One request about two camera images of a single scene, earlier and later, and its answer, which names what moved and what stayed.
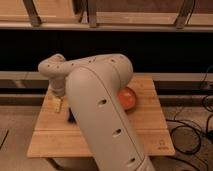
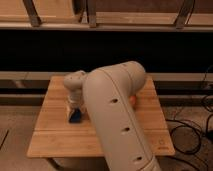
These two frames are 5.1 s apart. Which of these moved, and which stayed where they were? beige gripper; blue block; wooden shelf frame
Moved: beige gripper
Stayed: wooden shelf frame; blue block
